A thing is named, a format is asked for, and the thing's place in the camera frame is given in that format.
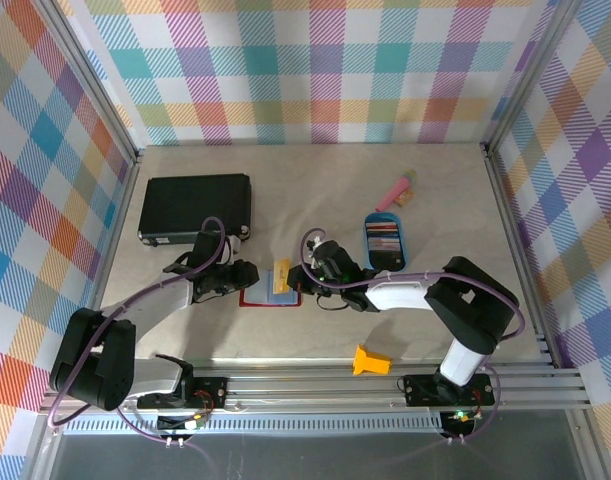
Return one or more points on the pink toy microphone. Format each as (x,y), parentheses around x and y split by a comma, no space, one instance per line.
(395,192)

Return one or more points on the aluminium side rail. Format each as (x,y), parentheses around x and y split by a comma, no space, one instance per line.
(496,175)
(122,200)

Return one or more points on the yellow credit card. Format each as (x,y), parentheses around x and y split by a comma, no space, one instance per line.
(282,277)

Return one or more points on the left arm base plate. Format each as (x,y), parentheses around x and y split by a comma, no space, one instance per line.
(215,387)

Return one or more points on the blue plastic card tray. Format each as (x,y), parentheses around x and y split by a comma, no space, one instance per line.
(385,217)

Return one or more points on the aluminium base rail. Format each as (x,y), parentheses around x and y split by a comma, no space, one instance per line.
(310,387)

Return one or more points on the small printed wooden block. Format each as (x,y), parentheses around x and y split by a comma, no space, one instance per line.
(406,198)

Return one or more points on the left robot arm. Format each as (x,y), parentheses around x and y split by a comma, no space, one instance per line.
(150,300)

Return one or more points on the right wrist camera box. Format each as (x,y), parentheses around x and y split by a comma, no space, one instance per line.
(322,250)

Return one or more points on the red white credit card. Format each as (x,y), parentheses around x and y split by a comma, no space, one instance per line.
(383,229)
(385,244)

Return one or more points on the small black controller board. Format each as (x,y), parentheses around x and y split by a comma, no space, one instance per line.
(460,422)
(175,424)

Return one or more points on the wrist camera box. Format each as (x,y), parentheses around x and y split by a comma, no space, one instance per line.
(207,245)
(322,250)

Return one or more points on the yellow orange plastic part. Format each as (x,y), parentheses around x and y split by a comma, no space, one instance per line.
(370,361)

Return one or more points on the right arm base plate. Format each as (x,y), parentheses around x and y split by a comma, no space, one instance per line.
(420,392)

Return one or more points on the red card holder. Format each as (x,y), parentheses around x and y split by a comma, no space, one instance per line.
(255,297)

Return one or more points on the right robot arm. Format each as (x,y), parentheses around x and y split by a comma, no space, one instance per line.
(400,295)

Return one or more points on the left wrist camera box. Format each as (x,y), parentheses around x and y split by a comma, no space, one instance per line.
(207,245)

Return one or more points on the black hard case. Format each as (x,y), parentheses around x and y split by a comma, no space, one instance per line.
(185,207)

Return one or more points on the aluminium frame post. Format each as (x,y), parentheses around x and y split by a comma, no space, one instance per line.
(530,75)
(85,80)

